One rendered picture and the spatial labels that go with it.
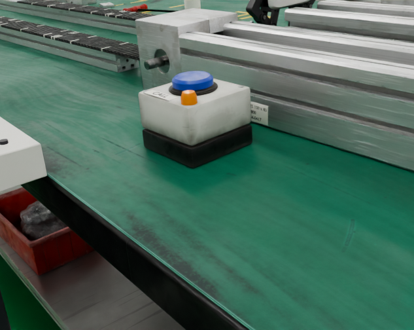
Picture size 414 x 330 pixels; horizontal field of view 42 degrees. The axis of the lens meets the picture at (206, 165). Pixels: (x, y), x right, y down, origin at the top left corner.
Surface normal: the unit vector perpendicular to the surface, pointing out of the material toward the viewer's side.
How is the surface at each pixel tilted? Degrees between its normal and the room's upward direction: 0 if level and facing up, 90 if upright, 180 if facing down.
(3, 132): 1
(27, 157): 90
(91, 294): 0
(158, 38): 90
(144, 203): 0
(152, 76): 90
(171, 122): 90
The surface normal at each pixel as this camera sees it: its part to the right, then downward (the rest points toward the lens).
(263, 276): -0.07, -0.91
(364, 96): -0.75, 0.33
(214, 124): 0.66, 0.27
